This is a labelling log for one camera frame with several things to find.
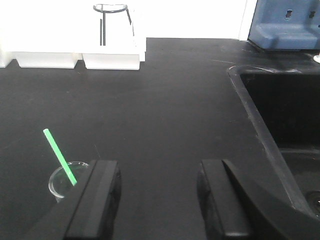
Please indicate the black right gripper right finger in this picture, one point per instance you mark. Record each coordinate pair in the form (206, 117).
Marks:
(224, 217)

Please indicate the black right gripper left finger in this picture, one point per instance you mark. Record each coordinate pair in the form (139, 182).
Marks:
(95, 215)

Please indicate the green plastic spoon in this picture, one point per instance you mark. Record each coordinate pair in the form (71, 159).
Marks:
(60, 156)

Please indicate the black lab sink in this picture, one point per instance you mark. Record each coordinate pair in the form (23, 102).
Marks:
(284, 108)

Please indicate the white middle storage bin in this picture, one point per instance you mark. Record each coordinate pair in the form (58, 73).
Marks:
(38, 41)

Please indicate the white storage bin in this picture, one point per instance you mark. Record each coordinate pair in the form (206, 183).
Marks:
(119, 57)
(38, 41)

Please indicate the white right storage bin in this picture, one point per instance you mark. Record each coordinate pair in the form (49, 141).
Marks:
(119, 57)

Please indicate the blue plastic rack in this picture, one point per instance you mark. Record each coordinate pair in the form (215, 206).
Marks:
(286, 25)

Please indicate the black metal tripod stand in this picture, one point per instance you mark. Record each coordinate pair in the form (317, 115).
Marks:
(115, 24)

